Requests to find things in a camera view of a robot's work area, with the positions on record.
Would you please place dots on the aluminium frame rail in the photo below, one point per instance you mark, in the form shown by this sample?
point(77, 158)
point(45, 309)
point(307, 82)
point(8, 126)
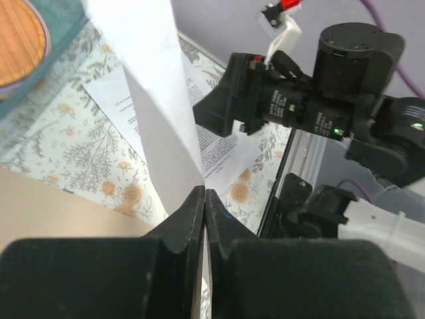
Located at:
point(305, 153)

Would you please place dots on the brown cardboard folder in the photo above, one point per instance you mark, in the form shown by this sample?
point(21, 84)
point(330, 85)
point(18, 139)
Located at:
point(32, 209)

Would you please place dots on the orange woven round plate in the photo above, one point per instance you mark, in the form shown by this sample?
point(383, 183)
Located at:
point(25, 43)

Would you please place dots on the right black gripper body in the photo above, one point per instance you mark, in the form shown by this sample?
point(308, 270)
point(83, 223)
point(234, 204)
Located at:
point(345, 94)

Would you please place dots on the printed paper sheet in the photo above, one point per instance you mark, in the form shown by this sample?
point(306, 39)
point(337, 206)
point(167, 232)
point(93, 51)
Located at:
point(224, 159)
point(144, 37)

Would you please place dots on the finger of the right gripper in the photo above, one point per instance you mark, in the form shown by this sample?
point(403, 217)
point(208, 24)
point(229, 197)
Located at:
point(218, 110)

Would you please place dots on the teal plastic container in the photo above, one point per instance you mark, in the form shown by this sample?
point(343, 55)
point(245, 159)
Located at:
point(66, 23)

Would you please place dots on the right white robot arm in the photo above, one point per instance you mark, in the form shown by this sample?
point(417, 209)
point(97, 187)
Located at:
point(397, 162)

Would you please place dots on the floral table mat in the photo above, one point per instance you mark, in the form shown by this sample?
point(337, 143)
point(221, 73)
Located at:
point(59, 136)

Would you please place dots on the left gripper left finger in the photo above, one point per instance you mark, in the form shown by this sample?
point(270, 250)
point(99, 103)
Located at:
point(157, 275)

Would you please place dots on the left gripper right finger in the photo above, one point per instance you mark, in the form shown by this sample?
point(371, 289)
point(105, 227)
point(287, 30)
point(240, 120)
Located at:
point(292, 278)

